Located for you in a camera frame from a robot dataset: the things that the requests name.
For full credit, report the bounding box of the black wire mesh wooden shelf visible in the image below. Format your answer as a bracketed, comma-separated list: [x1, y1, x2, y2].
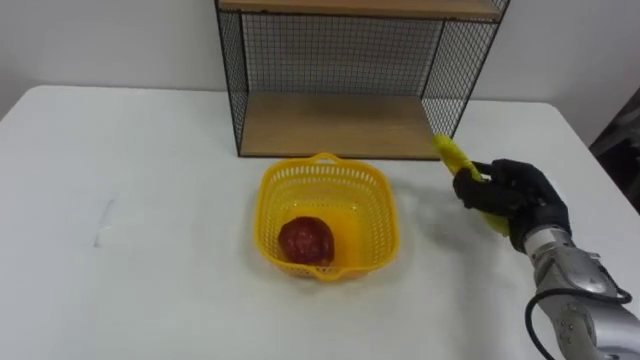
[214, 0, 512, 161]

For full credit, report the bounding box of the yellow plastic basket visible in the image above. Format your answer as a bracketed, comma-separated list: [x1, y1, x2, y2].
[253, 152, 400, 283]

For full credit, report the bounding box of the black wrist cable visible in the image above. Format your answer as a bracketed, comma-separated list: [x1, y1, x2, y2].
[524, 269, 634, 360]

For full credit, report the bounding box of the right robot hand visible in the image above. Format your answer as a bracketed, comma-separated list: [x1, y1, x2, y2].
[452, 158, 573, 254]

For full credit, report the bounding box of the white table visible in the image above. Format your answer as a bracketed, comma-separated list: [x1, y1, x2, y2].
[0, 84, 640, 360]

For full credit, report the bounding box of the yellow banana soft toy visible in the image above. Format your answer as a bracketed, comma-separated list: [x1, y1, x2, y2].
[432, 133, 511, 237]

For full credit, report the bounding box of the red fruit soft toy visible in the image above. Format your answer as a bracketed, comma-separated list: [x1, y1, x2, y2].
[277, 215, 336, 267]

